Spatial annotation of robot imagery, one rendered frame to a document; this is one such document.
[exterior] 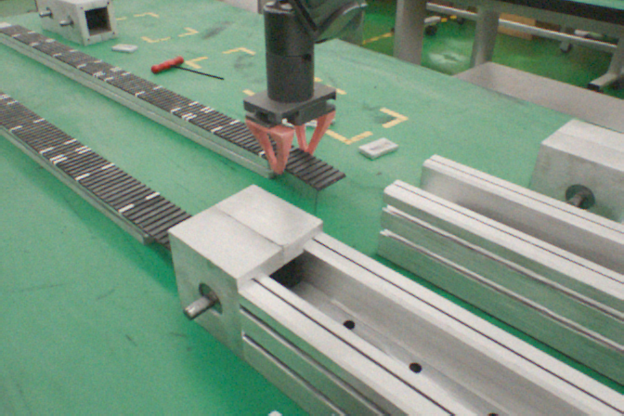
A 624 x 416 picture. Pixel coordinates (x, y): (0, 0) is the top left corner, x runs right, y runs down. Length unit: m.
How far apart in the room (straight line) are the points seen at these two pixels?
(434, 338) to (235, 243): 0.17
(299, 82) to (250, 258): 0.26
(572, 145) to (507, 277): 0.21
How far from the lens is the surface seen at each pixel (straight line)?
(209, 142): 0.78
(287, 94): 0.61
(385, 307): 0.42
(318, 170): 0.66
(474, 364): 0.40
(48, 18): 1.48
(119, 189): 0.65
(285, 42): 0.59
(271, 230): 0.45
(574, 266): 0.48
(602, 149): 0.65
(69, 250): 0.63
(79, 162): 0.73
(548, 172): 0.65
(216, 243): 0.44
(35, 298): 0.58
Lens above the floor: 1.14
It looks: 32 degrees down
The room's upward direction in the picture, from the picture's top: straight up
